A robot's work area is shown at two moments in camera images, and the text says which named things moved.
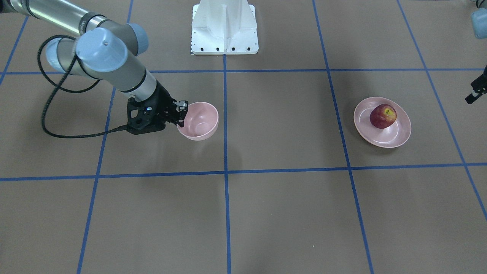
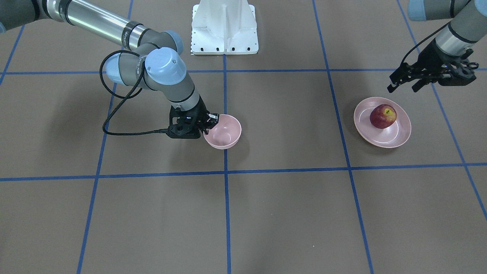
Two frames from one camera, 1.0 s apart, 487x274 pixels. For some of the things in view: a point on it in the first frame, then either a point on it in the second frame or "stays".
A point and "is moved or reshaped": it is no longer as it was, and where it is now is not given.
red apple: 383,115 stays
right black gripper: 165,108 to 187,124
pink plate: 392,136 stays
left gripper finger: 479,86 to 432,65
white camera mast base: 227,27 stays
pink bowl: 201,121 is moved or reshaped
